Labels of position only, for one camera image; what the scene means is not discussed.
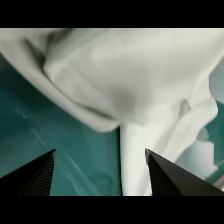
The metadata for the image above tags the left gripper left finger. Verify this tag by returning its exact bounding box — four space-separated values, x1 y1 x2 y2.
0 148 57 197

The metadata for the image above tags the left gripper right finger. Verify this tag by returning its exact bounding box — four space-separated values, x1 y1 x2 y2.
144 148 224 197

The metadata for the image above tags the white T-shirt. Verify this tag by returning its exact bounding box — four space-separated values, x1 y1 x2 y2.
0 28 224 197

